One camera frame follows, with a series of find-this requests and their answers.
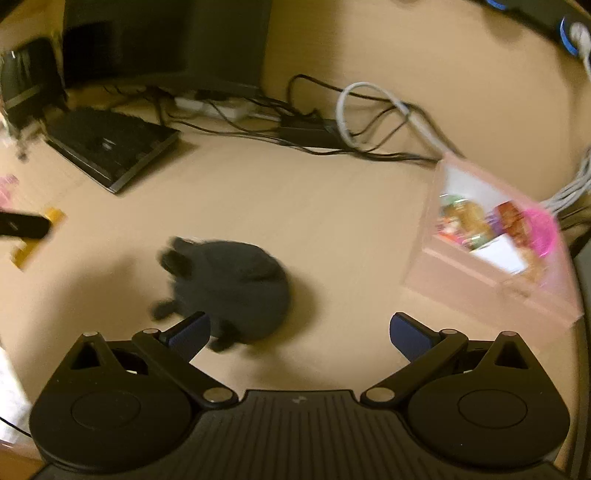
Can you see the white power strip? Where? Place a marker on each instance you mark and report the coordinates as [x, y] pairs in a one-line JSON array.
[[217, 108]]

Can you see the clear pastry packet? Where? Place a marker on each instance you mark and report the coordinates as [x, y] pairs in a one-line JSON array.
[[466, 219]]

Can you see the yellow flat packet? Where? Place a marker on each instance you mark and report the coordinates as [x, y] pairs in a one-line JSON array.
[[48, 217]]

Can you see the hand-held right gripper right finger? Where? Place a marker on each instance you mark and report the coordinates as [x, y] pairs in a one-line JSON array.
[[408, 337]]

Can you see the pink cardboard box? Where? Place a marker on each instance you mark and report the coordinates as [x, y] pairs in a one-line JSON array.
[[461, 277]]

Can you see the black power adapter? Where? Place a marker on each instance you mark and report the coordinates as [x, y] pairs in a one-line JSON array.
[[309, 130]]

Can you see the black plush toy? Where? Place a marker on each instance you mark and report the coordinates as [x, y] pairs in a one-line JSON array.
[[235, 286]]

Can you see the black keyboard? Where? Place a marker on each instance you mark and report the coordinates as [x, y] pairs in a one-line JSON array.
[[111, 143]]

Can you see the pink round plastic case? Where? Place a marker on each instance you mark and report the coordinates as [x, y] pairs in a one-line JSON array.
[[542, 233]]

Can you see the pink small item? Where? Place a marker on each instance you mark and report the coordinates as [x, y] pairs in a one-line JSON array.
[[7, 189]]

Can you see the black bag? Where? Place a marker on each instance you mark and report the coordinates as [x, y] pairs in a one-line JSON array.
[[27, 78]]

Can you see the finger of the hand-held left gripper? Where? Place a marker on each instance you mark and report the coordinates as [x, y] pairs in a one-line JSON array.
[[23, 226]]

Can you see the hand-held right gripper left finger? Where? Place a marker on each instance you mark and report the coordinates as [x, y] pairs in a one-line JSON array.
[[189, 334]]

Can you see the red snack packet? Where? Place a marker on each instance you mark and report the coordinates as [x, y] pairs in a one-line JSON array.
[[510, 221]]

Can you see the black device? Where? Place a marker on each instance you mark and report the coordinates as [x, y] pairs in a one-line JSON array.
[[545, 18]]

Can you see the brown snack piece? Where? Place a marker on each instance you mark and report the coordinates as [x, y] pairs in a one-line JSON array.
[[533, 270]]

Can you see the black monitor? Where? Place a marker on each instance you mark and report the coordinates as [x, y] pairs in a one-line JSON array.
[[171, 37]]

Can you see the white adapter box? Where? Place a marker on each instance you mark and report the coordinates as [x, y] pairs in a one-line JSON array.
[[501, 256]]

